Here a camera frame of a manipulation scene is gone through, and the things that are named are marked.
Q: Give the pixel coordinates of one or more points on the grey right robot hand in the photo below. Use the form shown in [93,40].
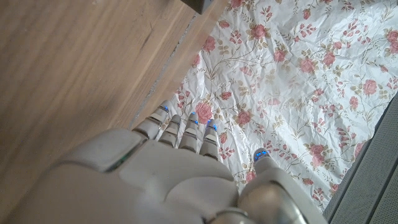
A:
[161,183]

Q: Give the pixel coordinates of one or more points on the dark grey block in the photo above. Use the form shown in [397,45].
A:
[199,4]

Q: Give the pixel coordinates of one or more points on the floral backdrop cloth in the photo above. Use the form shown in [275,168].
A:
[295,77]

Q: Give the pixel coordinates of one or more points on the grey perforated wall panel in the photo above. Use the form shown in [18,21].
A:
[370,180]

